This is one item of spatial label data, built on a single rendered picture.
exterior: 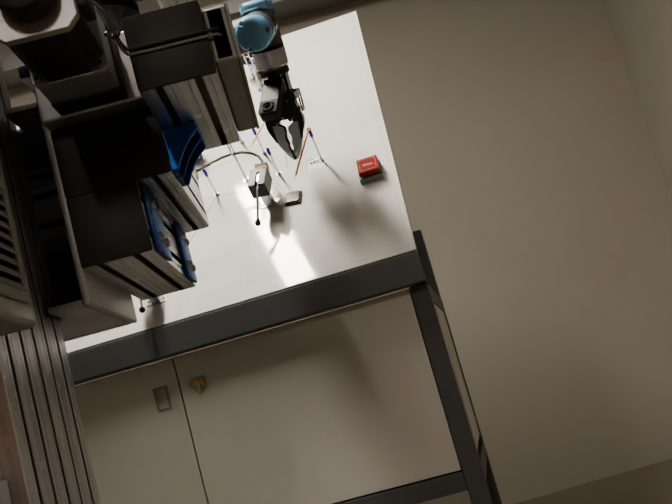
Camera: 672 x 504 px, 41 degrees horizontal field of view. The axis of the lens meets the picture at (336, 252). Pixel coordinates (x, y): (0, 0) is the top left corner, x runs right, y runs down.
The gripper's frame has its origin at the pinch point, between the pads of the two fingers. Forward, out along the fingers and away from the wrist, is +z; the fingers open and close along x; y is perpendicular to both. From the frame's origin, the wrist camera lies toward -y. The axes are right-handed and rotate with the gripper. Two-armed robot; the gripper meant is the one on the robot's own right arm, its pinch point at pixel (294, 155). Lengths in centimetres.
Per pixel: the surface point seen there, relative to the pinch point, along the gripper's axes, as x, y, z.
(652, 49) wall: -104, 196, 33
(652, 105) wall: -102, 201, 58
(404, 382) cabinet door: -19, -30, 46
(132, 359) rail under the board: 38, -33, 30
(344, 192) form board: -9.2, 0.7, 11.3
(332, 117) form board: -4.5, 27.5, -1.2
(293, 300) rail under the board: 1.1, -26.0, 25.1
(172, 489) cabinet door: 34, -43, 58
